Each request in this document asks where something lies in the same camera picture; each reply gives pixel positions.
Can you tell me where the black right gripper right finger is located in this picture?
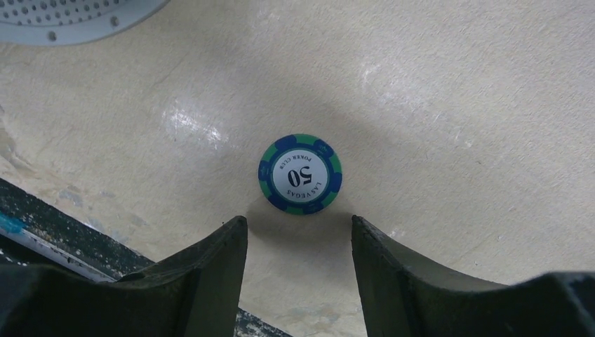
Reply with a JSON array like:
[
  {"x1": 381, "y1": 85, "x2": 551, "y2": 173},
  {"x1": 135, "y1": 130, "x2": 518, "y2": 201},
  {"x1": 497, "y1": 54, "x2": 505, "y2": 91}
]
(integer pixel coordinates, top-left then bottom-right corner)
[{"x1": 352, "y1": 216, "x2": 594, "y2": 336}]

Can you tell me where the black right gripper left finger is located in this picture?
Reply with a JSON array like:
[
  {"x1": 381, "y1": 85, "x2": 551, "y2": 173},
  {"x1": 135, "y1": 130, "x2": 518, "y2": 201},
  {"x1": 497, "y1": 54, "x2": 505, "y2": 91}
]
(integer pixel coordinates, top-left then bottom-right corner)
[{"x1": 1, "y1": 216, "x2": 248, "y2": 336}]

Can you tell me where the green fifty poker chip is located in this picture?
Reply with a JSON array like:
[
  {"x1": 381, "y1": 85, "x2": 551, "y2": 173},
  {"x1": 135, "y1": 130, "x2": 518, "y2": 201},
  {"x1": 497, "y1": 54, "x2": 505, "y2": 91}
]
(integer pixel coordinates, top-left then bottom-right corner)
[{"x1": 258, "y1": 133, "x2": 343, "y2": 216}]

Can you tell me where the white perforated cable spool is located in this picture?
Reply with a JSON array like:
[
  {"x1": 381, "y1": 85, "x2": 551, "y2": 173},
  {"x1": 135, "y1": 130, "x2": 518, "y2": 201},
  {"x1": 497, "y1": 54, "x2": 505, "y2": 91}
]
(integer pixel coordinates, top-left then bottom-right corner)
[{"x1": 1, "y1": 0, "x2": 168, "y2": 46}]

